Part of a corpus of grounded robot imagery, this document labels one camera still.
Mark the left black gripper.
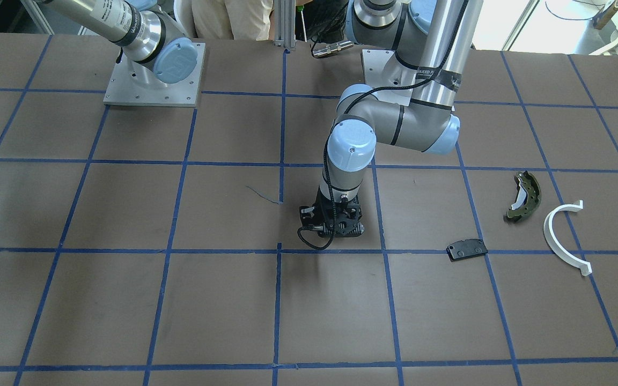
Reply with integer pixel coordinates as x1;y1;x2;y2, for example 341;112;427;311
314;193;365;237

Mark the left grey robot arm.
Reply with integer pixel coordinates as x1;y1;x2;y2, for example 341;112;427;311
298;1;482;240

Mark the black brake pad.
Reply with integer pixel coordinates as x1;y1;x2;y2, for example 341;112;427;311
446;239;488;262

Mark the green brake shoe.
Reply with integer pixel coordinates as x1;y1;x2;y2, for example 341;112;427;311
505;170;542;223

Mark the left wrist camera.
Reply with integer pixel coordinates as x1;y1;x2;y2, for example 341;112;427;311
299;205;325;227

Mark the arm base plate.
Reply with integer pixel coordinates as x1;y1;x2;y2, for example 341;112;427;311
103;42;206;108
362;49;416;107

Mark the aluminium frame post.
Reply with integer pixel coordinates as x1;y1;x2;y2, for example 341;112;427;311
273;0;297;51

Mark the white curved plastic bracket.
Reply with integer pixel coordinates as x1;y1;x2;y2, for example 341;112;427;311
543;200;593;277

